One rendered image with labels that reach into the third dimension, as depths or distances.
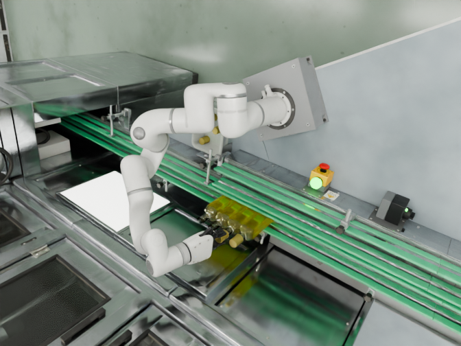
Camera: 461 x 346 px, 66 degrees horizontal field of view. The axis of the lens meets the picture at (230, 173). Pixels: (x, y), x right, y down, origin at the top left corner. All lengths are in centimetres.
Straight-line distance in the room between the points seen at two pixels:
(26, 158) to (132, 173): 88
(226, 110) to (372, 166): 61
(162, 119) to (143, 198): 27
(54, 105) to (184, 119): 95
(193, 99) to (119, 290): 72
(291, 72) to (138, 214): 73
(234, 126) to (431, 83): 64
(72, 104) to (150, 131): 90
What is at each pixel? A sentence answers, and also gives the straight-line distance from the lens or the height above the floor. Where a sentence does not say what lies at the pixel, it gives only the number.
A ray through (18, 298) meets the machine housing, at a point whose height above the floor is 171.
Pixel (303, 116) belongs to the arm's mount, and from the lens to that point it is 132.
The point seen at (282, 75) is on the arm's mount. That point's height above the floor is 86.
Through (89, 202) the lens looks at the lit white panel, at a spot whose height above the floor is 126.
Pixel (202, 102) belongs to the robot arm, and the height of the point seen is 120.
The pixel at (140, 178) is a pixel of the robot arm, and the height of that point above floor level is 135.
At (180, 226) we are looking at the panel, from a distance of 158.
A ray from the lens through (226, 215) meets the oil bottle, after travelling 140.
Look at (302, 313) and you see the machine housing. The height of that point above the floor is 112.
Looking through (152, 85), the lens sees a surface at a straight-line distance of 234.
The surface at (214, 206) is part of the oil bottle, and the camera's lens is 144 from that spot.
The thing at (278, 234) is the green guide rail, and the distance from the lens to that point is 146.
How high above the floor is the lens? 204
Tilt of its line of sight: 48 degrees down
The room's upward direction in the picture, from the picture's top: 120 degrees counter-clockwise
